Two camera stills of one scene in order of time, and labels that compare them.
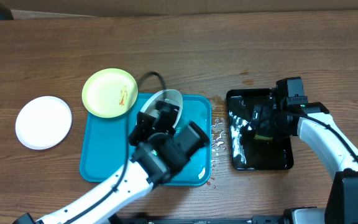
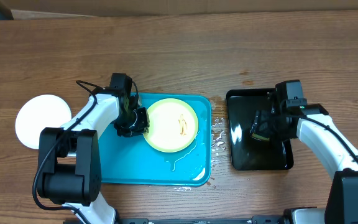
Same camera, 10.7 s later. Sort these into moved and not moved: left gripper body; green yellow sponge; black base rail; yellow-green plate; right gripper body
Moved: yellow-green plate; left gripper body
Not moved: right gripper body; black base rail; green yellow sponge
